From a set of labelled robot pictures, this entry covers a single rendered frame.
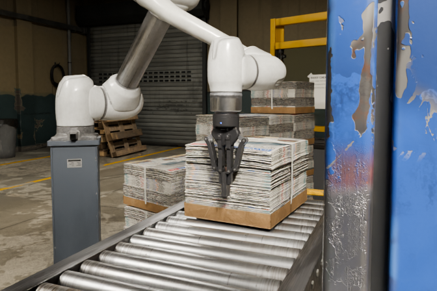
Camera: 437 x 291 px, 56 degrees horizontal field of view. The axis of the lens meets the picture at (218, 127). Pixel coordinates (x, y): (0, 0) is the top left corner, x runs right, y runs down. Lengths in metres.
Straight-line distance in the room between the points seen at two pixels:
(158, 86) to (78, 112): 8.42
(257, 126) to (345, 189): 2.34
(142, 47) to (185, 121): 8.16
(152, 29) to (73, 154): 0.61
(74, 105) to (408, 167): 1.68
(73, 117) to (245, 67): 0.90
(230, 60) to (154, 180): 1.10
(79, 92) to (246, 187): 0.90
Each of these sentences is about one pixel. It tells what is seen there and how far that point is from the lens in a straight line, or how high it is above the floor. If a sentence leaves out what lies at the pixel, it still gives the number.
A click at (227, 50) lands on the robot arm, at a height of 1.30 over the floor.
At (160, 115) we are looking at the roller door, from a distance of 10.19.
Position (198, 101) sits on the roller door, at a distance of 9.69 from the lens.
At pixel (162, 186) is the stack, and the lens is 2.06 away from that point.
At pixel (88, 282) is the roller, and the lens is 0.95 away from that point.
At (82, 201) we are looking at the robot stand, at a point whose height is 0.74.
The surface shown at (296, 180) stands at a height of 0.90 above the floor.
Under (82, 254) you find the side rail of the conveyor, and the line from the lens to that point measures 1.09.
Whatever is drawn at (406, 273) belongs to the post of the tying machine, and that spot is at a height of 1.10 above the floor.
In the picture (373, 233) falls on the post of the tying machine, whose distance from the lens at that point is 0.20.
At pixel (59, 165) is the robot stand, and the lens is 1.83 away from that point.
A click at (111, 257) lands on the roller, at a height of 0.79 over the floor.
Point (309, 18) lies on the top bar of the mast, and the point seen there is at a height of 1.81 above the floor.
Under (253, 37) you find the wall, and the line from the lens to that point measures 9.34.
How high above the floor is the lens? 1.18
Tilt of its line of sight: 4 degrees down
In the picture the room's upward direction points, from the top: straight up
